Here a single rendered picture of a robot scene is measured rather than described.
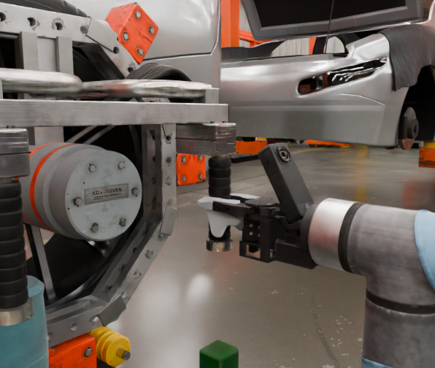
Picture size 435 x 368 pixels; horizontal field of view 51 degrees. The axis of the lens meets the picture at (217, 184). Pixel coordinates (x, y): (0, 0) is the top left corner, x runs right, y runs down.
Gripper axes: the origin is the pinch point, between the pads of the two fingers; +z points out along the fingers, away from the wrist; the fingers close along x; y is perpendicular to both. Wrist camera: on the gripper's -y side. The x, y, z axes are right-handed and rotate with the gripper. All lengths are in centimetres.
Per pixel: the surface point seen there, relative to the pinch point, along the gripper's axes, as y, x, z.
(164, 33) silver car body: -38, 46, 62
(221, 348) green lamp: 17.0, -11.8, -12.4
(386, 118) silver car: -10, 250, 71
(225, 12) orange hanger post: -122, 344, 292
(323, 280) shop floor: 83, 179, 75
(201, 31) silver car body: -41, 63, 62
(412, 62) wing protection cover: -47, 269, 63
